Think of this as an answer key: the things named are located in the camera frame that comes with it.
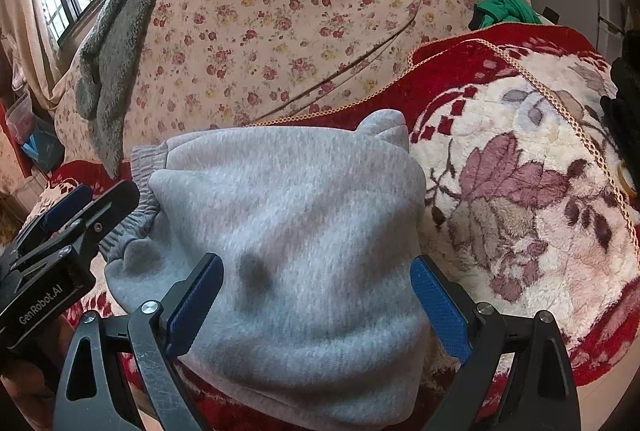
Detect blue plastic item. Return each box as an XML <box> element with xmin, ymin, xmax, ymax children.
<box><xmin>20</xmin><ymin>121</ymin><xmax>66</xmax><ymax>172</ymax></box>

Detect beige curtain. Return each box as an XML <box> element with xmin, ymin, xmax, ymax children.
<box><xmin>0</xmin><ymin>0</ymin><xmax>58</xmax><ymax>112</ymax></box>

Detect beige floral quilt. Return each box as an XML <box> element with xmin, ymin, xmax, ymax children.
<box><xmin>52</xmin><ymin>0</ymin><xmax>521</xmax><ymax>162</ymax></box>

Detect green cloth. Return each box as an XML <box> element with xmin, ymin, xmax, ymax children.
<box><xmin>470</xmin><ymin>0</ymin><xmax>543</xmax><ymax>30</ymax></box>

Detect clear plastic container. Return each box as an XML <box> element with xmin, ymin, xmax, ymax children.
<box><xmin>5</xmin><ymin>91</ymin><xmax>37</xmax><ymax>144</ymax></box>

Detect yellow tape ring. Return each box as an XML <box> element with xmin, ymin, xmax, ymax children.
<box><xmin>616</xmin><ymin>161</ymin><xmax>639</xmax><ymax>198</ymax></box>

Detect dark grey fleece garment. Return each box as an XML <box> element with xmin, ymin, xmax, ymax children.
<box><xmin>75</xmin><ymin>0</ymin><xmax>221</xmax><ymax>179</ymax></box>

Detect black fuzzy cloth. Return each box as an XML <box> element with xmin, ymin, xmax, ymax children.
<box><xmin>600</xmin><ymin>31</ymin><xmax>640</xmax><ymax>162</ymax></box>

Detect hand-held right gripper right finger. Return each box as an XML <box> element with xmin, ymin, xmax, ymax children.
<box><xmin>409</xmin><ymin>254</ymin><xmax>582</xmax><ymax>431</ymax></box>

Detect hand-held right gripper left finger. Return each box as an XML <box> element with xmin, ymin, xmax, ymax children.
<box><xmin>52</xmin><ymin>252</ymin><xmax>224</xmax><ymax>431</ymax></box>

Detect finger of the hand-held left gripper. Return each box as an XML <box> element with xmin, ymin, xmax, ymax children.
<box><xmin>9</xmin><ymin>183</ymin><xmax>94</xmax><ymax>258</ymax></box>
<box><xmin>9</xmin><ymin>180</ymin><xmax>142</xmax><ymax>273</ymax></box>

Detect red floral plush blanket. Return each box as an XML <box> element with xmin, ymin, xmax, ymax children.
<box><xmin>30</xmin><ymin>23</ymin><xmax>640</xmax><ymax>431</ymax></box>

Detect grey fleece pants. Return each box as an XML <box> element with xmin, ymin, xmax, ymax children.
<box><xmin>97</xmin><ymin>108</ymin><xmax>441</xmax><ymax>431</ymax></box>

